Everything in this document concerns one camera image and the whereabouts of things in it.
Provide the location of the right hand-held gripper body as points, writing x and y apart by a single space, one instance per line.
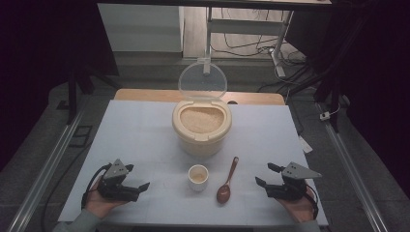
288 188

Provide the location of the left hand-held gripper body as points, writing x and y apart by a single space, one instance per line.
117 190

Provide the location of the brown wooden spoon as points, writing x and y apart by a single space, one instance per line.
223 194

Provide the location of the white cup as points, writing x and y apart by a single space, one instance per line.
198 183

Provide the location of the beige rice container clear lid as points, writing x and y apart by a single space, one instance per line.
201 143

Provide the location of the white rice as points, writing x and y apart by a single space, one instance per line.
201 120

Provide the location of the person's left hand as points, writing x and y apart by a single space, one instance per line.
101 206

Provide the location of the person's right hand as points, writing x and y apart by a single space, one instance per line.
299 208

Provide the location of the white paper tag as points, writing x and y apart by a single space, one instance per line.
305 145

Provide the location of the white table sheet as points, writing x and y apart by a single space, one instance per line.
145 129

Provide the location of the wooden table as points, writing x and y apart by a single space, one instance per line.
145 95

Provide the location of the black stand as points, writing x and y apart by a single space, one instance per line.
72 96
333 96

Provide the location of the black floor frame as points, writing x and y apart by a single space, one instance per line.
71 137

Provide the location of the metal floor rail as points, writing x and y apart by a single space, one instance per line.
48 167
351 167

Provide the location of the white desk frame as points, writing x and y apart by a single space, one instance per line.
245 26

